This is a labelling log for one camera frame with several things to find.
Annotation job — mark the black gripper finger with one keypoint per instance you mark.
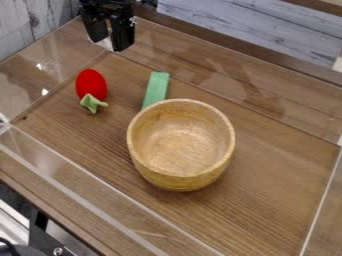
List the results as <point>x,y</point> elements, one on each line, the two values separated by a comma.
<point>123,29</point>
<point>95,24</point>

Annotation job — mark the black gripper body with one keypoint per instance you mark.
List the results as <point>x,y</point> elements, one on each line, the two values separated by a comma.
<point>104,8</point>

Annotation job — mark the red plush fruit green stem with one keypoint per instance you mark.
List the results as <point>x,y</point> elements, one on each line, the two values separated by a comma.
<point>91,89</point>

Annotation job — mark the green rectangular block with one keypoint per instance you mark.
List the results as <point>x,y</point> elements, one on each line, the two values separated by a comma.
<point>156,88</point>

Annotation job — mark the wooden bowl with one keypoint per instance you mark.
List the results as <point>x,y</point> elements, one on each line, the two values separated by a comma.
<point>180,141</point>

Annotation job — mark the clear acrylic tray walls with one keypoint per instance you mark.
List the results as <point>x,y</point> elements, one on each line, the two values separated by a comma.
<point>275,204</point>

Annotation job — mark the black metal table bracket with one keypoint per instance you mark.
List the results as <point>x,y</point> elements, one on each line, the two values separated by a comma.
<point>52,240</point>

